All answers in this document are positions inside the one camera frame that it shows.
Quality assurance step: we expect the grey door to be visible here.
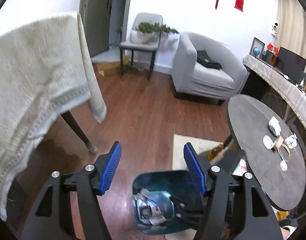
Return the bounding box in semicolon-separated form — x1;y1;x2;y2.
79;0;134;58

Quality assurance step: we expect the grey dining chair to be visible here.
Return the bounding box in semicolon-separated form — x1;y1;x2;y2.
118;12;163;81

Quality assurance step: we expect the grey armchair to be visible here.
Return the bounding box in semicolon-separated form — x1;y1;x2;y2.
171;32;247;102

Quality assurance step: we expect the dark wooden table leg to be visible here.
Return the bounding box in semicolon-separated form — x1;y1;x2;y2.
61;111;98;154

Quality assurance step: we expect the beige patterned tablecloth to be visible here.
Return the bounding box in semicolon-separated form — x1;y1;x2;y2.
0;12;107;220

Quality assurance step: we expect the dark teal trash bin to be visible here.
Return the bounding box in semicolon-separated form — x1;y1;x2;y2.
132;170;203;235

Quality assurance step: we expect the flat cardboard box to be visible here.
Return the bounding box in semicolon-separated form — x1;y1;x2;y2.
96;55;130;77

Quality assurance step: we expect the white SD card packaging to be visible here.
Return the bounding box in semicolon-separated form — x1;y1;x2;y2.
138;202;167;226

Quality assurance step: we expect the white paper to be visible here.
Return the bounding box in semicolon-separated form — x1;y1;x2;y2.
268;116;282;137

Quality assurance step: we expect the small blue globe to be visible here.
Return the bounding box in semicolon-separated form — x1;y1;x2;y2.
252;47;261;58

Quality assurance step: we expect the red right wall scroll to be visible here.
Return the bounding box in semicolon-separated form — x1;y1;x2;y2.
234;0;244;11

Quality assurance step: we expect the round grey marble table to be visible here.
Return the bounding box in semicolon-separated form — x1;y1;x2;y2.
227;94;306;211

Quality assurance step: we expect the white security camera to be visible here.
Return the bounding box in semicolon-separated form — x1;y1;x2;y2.
272;22;279;37

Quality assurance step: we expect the beige floor mat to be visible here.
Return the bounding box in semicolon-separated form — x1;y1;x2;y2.
171;133;225;172

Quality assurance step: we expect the white plastic lid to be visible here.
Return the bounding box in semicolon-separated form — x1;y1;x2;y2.
280;160;288;172
262;135;274;150

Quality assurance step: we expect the blue white plastic wrapper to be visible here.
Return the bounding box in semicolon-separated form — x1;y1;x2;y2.
133;189;175;224

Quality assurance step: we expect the brown cardboard tape roll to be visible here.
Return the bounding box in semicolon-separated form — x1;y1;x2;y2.
273;136;291;161

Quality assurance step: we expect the black monitor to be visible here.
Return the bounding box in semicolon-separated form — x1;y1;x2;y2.
274;47;306;83

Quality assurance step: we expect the fringed beige desk cloth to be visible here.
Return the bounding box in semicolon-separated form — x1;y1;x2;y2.
243;54;306;130

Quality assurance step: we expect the beige curtain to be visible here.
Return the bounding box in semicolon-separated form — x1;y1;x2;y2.
277;0;306;59

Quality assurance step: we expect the framed picture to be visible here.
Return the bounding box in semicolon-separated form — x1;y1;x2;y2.
249;37;265;59

